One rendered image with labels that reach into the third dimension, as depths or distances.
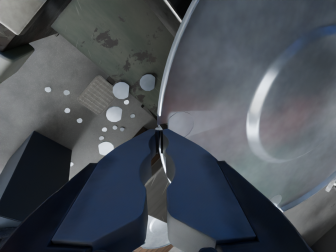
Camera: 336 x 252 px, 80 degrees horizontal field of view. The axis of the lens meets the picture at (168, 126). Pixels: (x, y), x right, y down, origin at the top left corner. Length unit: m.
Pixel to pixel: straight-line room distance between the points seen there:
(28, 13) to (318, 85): 0.28
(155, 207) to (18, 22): 0.22
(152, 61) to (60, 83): 0.70
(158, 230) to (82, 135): 0.54
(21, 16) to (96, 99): 0.55
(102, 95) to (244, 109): 0.65
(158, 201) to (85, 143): 0.87
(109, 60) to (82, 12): 0.05
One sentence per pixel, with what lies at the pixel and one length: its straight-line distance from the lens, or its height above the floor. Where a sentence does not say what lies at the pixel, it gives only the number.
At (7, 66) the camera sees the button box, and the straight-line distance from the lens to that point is 0.30.
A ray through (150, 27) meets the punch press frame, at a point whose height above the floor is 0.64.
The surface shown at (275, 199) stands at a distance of 0.29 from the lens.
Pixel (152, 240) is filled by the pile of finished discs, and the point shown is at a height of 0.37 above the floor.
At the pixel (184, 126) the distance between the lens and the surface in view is 0.15.
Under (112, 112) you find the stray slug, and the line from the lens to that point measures 0.28.
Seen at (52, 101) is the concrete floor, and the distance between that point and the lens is 0.97.
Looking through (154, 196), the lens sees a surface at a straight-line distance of 0.19.
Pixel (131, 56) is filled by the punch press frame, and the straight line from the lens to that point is 0.27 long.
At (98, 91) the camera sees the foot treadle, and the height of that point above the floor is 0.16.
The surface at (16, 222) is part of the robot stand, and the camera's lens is 0.68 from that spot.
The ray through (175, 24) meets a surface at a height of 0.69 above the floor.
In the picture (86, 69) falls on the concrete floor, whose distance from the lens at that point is 0.92.
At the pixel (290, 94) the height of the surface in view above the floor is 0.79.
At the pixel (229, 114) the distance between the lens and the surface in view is 0.17.
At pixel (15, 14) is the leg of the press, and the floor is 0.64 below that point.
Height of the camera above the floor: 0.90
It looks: 57 degrees down
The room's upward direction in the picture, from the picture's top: 141 degrees clockwise
